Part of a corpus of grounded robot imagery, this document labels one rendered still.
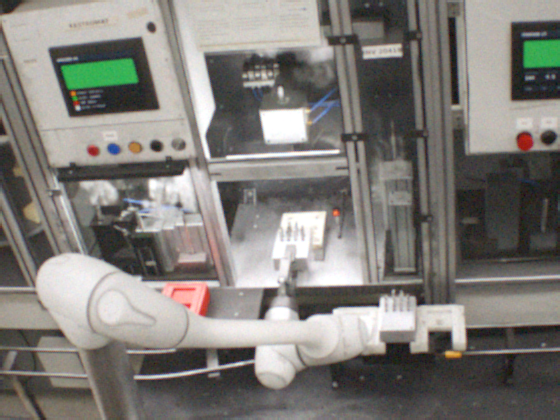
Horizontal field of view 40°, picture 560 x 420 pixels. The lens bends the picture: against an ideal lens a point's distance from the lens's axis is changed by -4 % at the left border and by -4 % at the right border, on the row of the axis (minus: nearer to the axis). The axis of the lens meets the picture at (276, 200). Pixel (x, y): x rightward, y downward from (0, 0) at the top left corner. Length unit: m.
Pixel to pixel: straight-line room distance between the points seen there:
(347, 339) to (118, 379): 0.54
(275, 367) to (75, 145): 0.79
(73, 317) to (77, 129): 0.69
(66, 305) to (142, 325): 0.18
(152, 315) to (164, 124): 0.69
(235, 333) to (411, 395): 0.74
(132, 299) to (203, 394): 0.98
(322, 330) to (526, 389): 0.72
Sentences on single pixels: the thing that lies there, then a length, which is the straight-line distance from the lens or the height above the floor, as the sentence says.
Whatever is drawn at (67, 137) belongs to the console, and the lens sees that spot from 2.15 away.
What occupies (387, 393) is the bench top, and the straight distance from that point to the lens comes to 2.30.
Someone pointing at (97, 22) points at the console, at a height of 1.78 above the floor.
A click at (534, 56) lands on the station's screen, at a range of 1.85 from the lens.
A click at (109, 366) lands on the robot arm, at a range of 1.70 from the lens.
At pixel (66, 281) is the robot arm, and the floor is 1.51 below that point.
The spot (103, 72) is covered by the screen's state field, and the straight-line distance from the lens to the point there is 1.97.
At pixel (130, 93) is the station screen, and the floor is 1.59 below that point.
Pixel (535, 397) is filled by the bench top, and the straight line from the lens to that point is 2.29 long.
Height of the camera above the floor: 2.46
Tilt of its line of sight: 36 degrees down
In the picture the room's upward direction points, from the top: 11 degrees counter-clockwise
